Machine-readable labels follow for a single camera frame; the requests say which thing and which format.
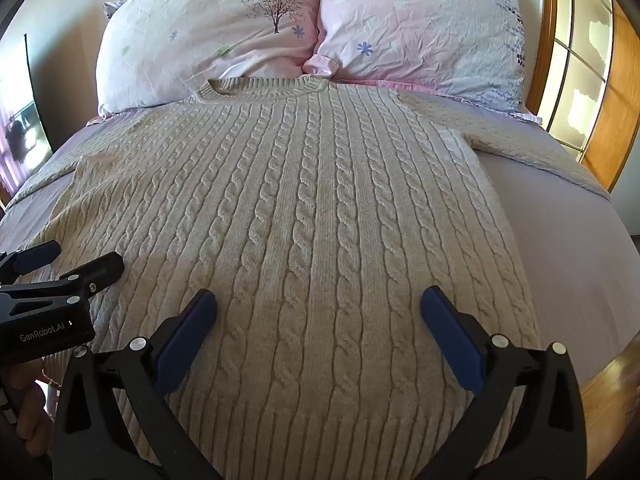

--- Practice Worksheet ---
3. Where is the dark framed window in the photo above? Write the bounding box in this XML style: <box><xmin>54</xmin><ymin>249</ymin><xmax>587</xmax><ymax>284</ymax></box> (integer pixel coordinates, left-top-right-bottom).
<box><xmin>0</xmin><ymin>34</ymin><xmax>54</xmax><ymax>206</ymax></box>

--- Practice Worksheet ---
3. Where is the tree print pillow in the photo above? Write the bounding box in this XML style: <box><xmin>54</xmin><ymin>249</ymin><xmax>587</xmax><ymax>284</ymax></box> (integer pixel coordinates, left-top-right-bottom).
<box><xmin>97</xmin><ymin>0</ymin><xmax>326</xmax><ymax>117</ymax></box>

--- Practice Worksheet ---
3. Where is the pink flower print pillow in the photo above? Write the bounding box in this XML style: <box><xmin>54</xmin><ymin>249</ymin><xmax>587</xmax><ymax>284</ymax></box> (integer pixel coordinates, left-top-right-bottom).
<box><xmin>302</xmin><ymin>0</ymin><xmax>527</xmax><ymax>113</ymax></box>

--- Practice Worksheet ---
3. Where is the lavender bed sheet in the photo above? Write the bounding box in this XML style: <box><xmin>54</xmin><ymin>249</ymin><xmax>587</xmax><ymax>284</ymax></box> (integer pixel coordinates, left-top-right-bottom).
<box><xmin>0</xmin><ymin>80</ymin><xmax>635</xmax><ymax>386</ymax></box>

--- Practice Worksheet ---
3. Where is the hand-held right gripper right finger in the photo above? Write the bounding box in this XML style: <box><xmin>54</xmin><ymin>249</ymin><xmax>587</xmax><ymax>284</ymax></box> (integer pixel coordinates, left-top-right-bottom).
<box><xmin>419</xmin><ymin>286</ymin><xmax>594</xmax><ymax>480</ymax></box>

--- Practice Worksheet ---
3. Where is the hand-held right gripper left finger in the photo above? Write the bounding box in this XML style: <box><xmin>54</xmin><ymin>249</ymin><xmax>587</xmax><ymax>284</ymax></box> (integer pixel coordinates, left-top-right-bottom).
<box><xmin>50</xmin><ymin>289</ymin><xmax>223</xmax><ymax>480</ymax></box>

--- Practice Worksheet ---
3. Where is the beige cable-knit sweater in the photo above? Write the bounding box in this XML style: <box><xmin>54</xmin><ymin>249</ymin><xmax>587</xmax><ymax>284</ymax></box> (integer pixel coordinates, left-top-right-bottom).
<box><xmin>4</xmin><ymin>75</ymin><xmax>612</xmax><ymax>480</ymax></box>

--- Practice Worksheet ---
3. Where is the person's left hand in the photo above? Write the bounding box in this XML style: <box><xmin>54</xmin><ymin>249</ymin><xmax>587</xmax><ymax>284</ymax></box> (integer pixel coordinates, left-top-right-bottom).
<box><xmin>5</xmin><ymin>355</ymin><xmax>53</xmax><ymax>458</ymax></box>

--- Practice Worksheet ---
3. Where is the wooden bed frame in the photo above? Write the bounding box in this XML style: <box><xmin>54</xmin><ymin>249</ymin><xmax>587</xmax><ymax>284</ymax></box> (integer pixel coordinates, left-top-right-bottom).
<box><xmin>580</xmin><ymin>332</ymin><xmax>640</xmax><ymax>426</ymax></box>

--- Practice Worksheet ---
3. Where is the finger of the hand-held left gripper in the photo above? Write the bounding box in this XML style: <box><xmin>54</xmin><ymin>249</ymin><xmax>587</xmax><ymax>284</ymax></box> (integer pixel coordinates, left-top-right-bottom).
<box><xmin>0</xmin><ymin>252</ymin><xmax>125</xmax><ymax>306</ymax></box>
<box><xmin>0</xmin><ymin>240</ymin><xmax>62</xmax><ymax>281</ymax></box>

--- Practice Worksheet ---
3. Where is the wooden headboard with glass panels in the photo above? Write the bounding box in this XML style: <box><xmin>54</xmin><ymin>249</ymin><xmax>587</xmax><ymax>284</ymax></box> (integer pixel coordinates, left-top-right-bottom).
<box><xmin>524</xmin><ymin>0</ymin><xmax>640</xmax><ymax>193</ymax></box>

